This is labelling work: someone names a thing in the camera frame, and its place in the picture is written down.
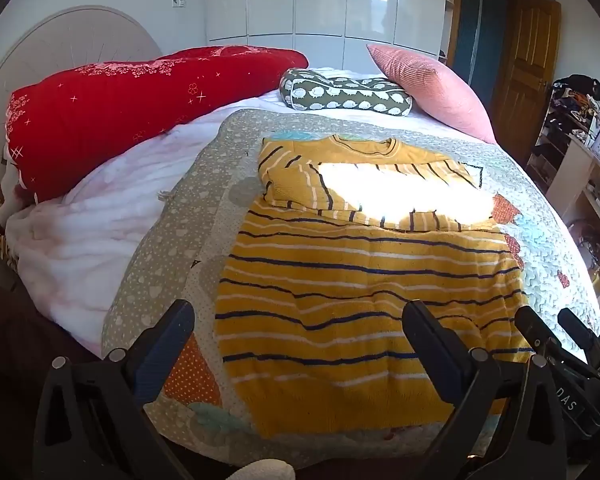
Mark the red printed duvet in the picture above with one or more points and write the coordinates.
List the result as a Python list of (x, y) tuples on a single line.
[(110, 110)]

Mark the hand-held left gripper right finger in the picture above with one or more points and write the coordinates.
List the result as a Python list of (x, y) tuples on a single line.
[(445, 360)]

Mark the beige shelf unit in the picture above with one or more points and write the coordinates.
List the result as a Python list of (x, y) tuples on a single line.
[(575, 165)]

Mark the grey patchwork quilt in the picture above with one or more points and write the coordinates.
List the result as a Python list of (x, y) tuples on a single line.
[(210, 200)]

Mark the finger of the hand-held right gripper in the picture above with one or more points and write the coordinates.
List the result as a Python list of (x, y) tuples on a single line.
[(580, 332), (537, 332)]

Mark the yellow striped sweater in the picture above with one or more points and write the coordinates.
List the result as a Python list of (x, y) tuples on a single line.
[(355, 300)]

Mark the white fluffy cloth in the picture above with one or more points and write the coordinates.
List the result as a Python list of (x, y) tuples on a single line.
[(262, 471)]

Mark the black bag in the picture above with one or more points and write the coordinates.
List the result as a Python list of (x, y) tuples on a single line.
[(577, 87)]

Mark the white round headboard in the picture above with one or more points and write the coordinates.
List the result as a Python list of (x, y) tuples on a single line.
[(80, 35)]

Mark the white glossy wardrobe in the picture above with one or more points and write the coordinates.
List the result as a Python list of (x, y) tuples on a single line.
[(320, 0)]

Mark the white bed sheet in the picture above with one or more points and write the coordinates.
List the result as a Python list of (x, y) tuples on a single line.
[(260, 102)]

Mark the green patterned pillow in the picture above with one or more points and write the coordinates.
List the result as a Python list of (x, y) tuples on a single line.
[(345, 95)]

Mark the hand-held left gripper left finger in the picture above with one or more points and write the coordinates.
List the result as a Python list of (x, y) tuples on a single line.
[(162, 355)]

